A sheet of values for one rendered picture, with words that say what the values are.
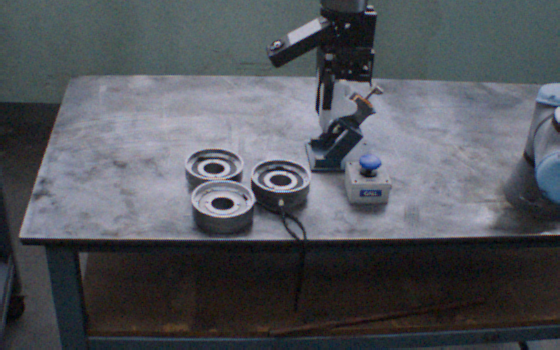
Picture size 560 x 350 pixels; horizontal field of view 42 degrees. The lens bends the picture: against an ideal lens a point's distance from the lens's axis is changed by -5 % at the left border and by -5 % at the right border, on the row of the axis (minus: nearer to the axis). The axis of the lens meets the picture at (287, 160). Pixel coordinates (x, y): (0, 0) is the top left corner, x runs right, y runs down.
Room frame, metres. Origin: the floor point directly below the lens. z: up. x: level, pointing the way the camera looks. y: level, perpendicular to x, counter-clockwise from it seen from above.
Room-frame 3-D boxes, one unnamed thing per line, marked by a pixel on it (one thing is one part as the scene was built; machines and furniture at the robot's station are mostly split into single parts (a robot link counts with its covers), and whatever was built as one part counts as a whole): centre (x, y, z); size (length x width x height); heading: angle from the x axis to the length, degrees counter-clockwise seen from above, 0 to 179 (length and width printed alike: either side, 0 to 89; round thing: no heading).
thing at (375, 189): (1.15, -0.15, 0.82); 0.08 x 0.07 x 0.05; 98
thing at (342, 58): (1.12, -0.08, 1.10); 0.09 x 0.08 x 0.12; 98
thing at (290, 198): (1.12, 0.01, 0.82); 0.10 x 0.10 x 0.04
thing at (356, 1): (1.12, -0.07, 1.18); 0.08 x 0.08 x 0.05
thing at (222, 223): (1.04, 0.10, 0.82); 0.10 x 0.10 x 0.04
